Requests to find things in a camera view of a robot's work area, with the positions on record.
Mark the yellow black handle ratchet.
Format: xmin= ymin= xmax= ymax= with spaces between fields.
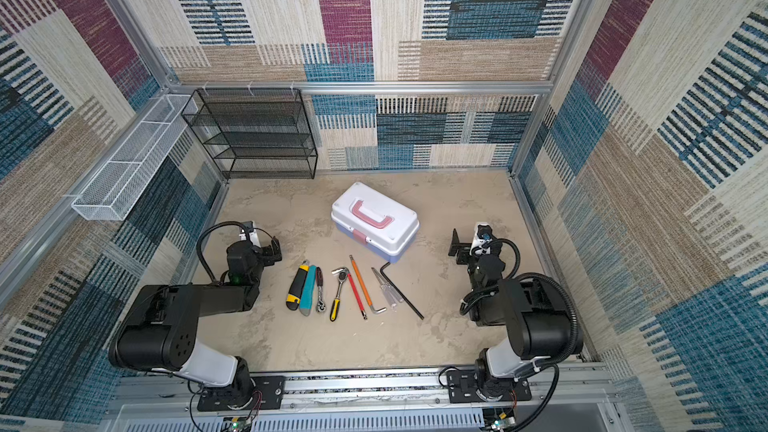
xmin=330 ymin=267 xmax=349 ymax=322

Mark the white and blue toolbox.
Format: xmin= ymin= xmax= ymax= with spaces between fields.
xmin=331 ymin=182 xmax=420 ymax=263

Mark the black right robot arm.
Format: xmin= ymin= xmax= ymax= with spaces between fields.
xmin=448 ymin=223 xmax=583 ymax=402

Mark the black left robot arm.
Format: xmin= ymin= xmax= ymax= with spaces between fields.
xmin=108 ymin=221 xmax=282 ymax=411

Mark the black yellow utility knife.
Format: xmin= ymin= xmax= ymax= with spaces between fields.
xmin=286 ymin=260 xmax=309 ymax=311

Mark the teal utility knife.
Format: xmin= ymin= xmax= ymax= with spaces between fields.
xmin=299 ymin=265 xmax=316 ymax=316

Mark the black hex key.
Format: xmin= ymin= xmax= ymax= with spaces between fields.
xmin=379 ymin=262 xmax=425 ymax=321

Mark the red hex key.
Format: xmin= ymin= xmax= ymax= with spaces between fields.
xmin=348 ymin=272 xmax=368 ymax=320

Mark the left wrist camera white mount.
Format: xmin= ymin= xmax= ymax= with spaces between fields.
xmin=239 ymin=221 xmax=261 ymax=246

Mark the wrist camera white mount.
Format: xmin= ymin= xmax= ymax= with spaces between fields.
xmin=470 ymin=222 xmax=494 ymax=254
xmin=239 ymin=221 xmax=261 ymax=246

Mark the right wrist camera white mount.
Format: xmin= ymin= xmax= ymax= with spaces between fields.
xmin=470 ymin=222 xmax=494 ymax=254

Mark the red black handle ratchet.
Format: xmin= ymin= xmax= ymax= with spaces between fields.
xmin=315 ymin=267 xmax=326 ymax=314

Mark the black wire shelf rack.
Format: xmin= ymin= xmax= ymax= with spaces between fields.
xmin=181 ymin=88 xmax=318 ymax=180

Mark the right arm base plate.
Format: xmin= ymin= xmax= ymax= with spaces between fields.
xmin=439 ymin=369 xmax=532 ymax=403

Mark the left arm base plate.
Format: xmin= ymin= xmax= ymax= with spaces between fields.
xmin=196 ymin=375 xmax=286 ymax=414

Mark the aluminium front rail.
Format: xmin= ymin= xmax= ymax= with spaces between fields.
xmin=107 ymin=363 xmax=613 ymax=415

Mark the white wire mesh basket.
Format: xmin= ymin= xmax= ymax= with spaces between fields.
xmin=72 ymin=94 xmax=189 ymax=221

